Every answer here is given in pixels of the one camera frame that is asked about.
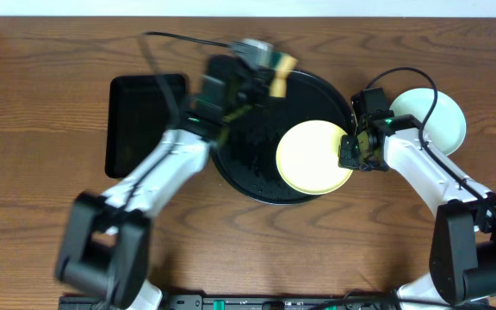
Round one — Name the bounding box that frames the black cable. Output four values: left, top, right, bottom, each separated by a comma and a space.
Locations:
307, 66, 496, 310
101, 30, 236, 310

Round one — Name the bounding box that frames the yellow plate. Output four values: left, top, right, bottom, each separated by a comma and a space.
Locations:
276, 120, 352, 195

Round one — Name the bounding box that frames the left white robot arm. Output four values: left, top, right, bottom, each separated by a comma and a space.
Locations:
54, 54, 282, 309

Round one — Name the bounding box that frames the yellow green sponge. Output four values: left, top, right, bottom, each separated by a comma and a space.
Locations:
269, 52, 298, 98

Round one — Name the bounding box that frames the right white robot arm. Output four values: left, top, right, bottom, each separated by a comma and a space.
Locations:
338, 88, 496, 309

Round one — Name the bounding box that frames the round black tray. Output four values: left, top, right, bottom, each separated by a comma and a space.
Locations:
212, 71, 355, 205

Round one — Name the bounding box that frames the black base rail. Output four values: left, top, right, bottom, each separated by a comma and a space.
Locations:
57, 293, 404, 310

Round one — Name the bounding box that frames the black rectangular tray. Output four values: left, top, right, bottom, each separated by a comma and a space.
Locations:
104, 75, 170, 179

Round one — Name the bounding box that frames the left black cable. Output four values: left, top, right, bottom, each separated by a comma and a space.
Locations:
101, 30, 236, 310

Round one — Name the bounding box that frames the light green plate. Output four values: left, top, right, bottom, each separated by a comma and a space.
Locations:
390, 88, 467, 155

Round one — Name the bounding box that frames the right black cable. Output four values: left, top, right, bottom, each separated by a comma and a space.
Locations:
307, 66, 496, 310

